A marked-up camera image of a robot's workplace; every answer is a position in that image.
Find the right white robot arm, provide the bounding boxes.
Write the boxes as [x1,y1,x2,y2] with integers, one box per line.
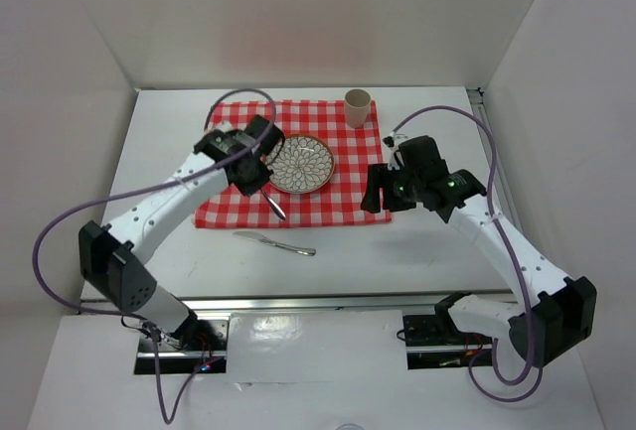
[361,136,597,368]

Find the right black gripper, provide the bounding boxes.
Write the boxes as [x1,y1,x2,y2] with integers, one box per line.
[360,162,423,213]

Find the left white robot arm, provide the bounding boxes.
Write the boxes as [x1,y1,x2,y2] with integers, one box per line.
[79,115,284,350]

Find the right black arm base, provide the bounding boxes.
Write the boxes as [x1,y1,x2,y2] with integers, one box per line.
[396,292,492,369]

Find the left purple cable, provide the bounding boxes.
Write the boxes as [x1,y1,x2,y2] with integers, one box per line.
[32,87,279,425]

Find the beige paper cup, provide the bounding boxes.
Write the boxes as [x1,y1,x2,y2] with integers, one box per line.
[344,88,372,128]

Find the patterned ceramic plate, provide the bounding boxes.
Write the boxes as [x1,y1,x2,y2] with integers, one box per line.
[266,134,336,195]

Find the purple cable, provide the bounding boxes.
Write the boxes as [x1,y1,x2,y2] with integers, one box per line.
[392,105,545,403]
[32,87,279,425]

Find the silver table knife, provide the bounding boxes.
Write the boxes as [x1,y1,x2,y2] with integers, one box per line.
[233,230,316,256]

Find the red white checkered cloth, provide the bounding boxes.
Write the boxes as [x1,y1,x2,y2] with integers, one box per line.
[192,100,392,229]

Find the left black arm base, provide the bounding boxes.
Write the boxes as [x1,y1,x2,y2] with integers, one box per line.
[120,318,230,375]

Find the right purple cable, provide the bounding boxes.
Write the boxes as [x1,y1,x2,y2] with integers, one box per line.
[392,105,545,403]

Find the aluminium rail right side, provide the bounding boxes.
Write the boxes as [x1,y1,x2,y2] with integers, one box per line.
[466,88,523,229]

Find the silver fork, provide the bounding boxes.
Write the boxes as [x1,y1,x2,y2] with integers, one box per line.
[260,190,287,220]

